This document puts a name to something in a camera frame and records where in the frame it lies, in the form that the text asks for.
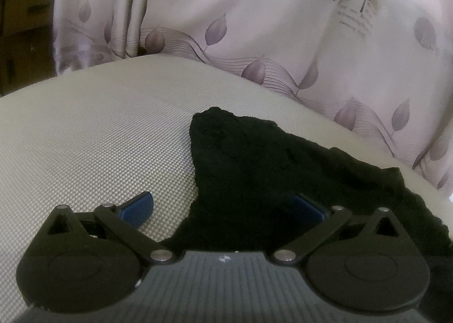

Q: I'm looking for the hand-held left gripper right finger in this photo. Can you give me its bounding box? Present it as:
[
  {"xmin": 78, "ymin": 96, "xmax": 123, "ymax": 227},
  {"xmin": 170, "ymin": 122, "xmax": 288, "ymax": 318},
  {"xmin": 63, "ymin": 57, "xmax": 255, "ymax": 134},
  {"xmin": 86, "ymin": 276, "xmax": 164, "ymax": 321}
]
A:
[{"xmin": 270, "ymin": 194, "xmax": 405, "ymax": 266}]

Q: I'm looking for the beige woven mattress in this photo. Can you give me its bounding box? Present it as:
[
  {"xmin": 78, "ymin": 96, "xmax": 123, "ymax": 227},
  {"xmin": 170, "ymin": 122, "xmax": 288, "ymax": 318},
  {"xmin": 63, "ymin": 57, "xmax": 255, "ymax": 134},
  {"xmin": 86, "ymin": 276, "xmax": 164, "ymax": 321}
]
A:
[{"xmin": 0, "ymin": 54, "xmax": 453, "ymax": 323}]

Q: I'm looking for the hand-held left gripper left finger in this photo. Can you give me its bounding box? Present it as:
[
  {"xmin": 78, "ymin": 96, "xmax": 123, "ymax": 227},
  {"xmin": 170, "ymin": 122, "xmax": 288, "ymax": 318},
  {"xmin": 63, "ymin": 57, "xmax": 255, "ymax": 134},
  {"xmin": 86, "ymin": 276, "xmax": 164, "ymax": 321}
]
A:
[{"xmin": 45, "ymin": 191, "xmax": 175, "ymax": 266}]

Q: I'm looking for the leaf print curtain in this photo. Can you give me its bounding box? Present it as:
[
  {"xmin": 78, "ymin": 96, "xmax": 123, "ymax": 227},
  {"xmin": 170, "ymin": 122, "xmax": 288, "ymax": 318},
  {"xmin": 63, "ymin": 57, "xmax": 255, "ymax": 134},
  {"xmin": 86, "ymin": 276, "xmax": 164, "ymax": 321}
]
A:
[{"xmin": 52, "ymin": 0, "xmax": 453, "ymax": 200}]

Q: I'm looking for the brown cardboard box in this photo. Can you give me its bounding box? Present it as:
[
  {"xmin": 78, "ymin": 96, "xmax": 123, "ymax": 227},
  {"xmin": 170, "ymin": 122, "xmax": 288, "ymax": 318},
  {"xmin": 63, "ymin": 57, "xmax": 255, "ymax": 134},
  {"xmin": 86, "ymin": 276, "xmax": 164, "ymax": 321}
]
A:
[{"xmin": 0, "ymin": 0, "xmax": 54, "ymax": 38}]

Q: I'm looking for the black lace underwear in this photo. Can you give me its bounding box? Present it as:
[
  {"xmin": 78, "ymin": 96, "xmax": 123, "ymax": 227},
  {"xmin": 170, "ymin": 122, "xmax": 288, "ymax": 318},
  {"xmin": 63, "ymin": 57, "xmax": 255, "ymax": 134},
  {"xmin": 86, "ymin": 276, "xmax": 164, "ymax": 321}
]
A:
[{"xmin": 165, "ymin": 106, "xmax": 453, "ymax": 259}]

